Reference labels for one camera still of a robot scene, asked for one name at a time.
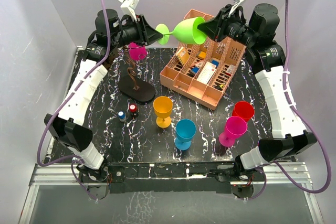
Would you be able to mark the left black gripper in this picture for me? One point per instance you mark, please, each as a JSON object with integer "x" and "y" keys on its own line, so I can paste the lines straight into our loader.
{"x": 151, "y": 35}

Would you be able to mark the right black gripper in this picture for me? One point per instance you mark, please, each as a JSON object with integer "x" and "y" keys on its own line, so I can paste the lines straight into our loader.
{"x": 210, "y": 28}

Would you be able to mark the magenta wine glass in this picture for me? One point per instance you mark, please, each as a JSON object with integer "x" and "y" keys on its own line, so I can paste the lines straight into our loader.
{"x": 234, "y": 128}
{"x": 137, "y": 52}

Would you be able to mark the green wine glass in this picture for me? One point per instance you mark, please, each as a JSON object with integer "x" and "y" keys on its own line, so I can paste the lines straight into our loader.
{"x": 185, "y": 32}

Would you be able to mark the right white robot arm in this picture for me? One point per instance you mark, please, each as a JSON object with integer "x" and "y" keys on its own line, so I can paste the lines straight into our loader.
{"x": 266, "y": 59}

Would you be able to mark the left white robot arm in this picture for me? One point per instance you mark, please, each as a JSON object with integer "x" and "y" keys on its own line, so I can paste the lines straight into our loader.
{"x": 111, "y": 34}

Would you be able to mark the metal wine glass rack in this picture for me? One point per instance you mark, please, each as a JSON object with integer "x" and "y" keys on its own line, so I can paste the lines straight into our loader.
{"x": 134, "y": 87}

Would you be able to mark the orange wine glass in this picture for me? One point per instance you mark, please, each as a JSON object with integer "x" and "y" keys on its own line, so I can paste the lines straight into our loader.
{"x": 163, "y": 108}

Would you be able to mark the red wine glass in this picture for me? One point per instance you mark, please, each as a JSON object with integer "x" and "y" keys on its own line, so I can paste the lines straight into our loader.
{"x": 243, "y": 110}

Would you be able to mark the blue wine glass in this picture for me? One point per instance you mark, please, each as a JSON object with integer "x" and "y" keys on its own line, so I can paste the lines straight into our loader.
{"x": 185, "y": 131}

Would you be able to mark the orange sponge block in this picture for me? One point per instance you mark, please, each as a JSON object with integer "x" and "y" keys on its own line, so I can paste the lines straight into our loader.
{"x": 201, "y": 55}

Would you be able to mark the yellow spiral notebook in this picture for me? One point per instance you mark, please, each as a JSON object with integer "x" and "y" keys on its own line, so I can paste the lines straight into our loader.
{"x": 182, "y": 55}

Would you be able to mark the blue eraser block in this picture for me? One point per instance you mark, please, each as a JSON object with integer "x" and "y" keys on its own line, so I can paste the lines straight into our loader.
{"x": 194, "y": 70}

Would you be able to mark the pink desk file organizer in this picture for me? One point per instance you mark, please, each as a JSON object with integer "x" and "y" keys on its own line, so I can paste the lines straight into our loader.
{"x": 226, "y": 54}

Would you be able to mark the white card box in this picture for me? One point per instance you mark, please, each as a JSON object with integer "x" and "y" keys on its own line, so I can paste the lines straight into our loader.
{"x": 207, "y": 72}

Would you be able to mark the red capped small bottle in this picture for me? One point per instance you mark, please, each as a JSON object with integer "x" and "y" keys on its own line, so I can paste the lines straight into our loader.
{"x": 134, "y": 110}

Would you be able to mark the blue capped small bottle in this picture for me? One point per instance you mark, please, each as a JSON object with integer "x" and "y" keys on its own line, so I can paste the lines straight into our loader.
{"x": 122, "y": 116}

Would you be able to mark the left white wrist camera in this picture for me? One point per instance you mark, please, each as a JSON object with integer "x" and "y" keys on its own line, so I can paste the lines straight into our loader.
{"x": 128, "y": 8}

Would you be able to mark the aluminium frame rail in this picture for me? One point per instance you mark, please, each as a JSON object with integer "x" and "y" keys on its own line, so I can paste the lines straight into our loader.
{"x": 172, "y": 193}

